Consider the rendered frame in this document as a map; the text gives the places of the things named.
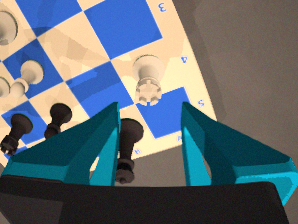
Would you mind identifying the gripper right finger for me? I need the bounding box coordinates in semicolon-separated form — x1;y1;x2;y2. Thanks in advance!
180;101;298;206

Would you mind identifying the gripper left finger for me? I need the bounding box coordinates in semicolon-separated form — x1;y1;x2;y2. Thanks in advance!
0;102;121;186

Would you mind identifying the white chess piece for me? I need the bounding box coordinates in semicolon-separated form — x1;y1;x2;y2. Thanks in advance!
0;11;18;46

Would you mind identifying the white chess rook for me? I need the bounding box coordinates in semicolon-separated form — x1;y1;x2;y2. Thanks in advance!
132;55;165;106

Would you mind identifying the white chess pawn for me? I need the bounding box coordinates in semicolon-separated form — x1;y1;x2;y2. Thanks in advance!
10;60;44;98
0;77;10;98

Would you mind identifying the blue and cream chessboard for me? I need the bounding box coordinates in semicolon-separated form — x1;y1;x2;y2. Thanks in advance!
0;0;217;159

